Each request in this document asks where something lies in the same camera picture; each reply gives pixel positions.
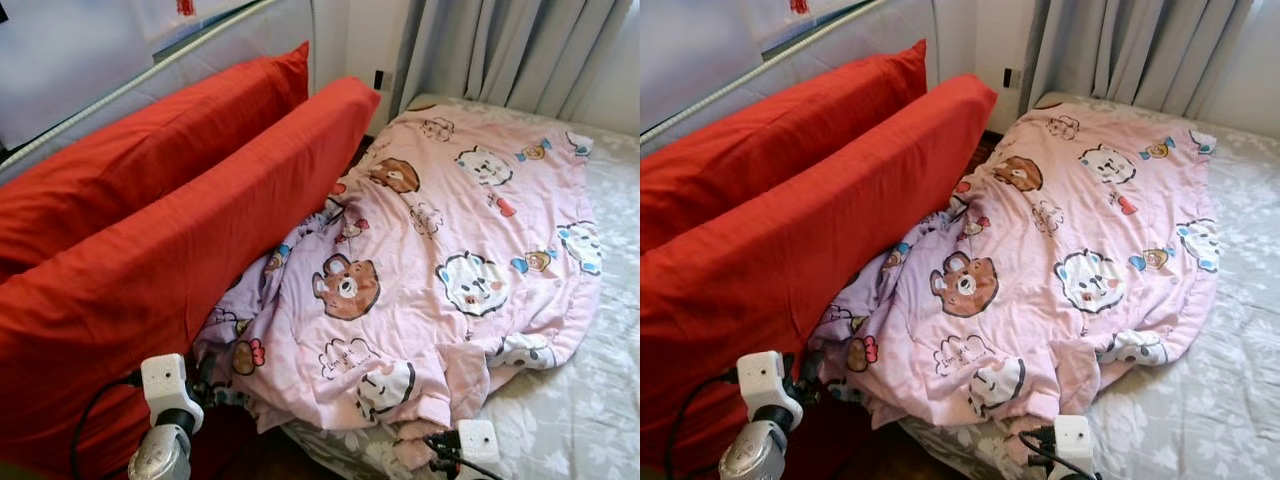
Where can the white quilted mattress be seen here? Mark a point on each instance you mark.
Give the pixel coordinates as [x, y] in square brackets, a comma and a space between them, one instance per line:
[690, 60]
[60, 70]

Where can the grey pleated curtain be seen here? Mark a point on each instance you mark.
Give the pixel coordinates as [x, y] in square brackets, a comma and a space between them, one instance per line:
[500, 50]
[1130, 50]

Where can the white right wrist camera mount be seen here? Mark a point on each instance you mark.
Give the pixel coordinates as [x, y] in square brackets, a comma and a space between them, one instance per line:
[478, 442]
[1075, 440]

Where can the red fabric cushion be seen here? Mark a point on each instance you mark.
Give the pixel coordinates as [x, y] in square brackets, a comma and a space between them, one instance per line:
[790, 280]
[130, 160]
[150, 280]
[760, 150]

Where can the pink cartoon print blanket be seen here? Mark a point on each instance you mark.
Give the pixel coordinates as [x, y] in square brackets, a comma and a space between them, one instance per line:
[450, 200]
[1080, 200]

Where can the bed with grey floral sheet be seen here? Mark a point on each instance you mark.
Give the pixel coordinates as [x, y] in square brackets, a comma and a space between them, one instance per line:
[1230, 380]
[600, 380]

